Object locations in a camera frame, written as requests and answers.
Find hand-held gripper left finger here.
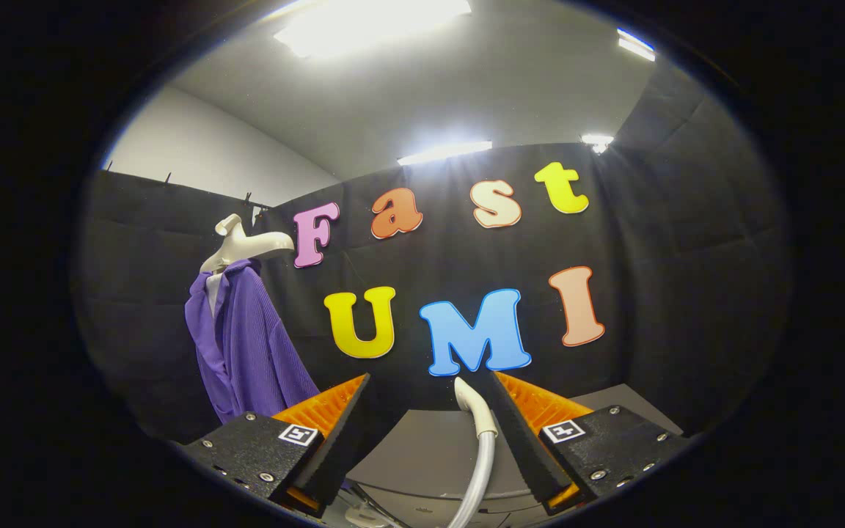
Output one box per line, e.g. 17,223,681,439
180,373,372,518

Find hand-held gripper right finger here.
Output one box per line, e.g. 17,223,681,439
492,370,695,514

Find purple jacket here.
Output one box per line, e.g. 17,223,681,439
185,258,321,425

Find white clothes hanger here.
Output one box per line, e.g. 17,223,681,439
200,213,296,275

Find grey drawer cabinet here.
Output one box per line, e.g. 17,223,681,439
342,383,684,528

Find ceiling light strip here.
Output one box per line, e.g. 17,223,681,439
396,141,494,166

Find double ceiling light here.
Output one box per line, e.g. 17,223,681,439
617,28,656,62

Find large ceiling light panel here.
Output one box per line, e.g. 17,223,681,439
274,0,472,59

